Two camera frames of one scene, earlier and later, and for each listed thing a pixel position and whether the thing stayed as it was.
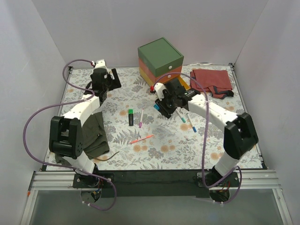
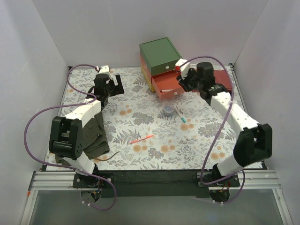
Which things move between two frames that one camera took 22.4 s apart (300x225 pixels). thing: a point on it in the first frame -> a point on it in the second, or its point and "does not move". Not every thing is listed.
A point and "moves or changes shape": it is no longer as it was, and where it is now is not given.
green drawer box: (160, 56) does not move
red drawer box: (162, 78) moves or changes shape
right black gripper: (164, 108) -> (185, 82)
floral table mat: (142, 137) does not move
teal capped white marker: (183, 119) does not move
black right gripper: (252, 180) does not move
